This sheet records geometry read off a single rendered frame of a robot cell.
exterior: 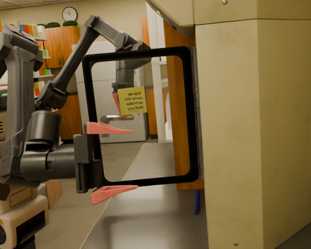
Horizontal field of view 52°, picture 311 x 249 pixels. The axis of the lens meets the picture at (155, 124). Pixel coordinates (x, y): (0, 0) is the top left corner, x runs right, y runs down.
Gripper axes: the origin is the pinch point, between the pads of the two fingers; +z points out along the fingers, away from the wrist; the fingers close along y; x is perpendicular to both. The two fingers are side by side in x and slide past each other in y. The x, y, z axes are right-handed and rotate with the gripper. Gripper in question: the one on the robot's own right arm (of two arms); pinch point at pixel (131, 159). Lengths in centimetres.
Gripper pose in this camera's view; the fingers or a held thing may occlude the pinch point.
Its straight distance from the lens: 57.3
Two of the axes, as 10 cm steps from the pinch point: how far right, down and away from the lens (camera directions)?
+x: 1.5, 0.1, 9.9
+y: -0.7, -10.0, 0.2
